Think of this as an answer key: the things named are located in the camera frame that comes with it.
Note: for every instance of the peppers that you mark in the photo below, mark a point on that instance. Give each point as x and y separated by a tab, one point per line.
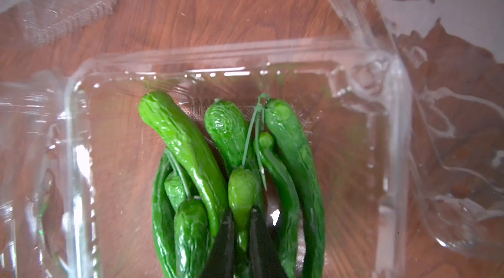
234	165

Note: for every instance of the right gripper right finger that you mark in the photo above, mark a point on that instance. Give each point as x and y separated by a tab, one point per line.
264	259

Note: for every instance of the clear clamshell front container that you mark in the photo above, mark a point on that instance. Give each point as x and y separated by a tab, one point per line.
108	172

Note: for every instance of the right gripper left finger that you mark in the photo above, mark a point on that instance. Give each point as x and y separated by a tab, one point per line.
220	262

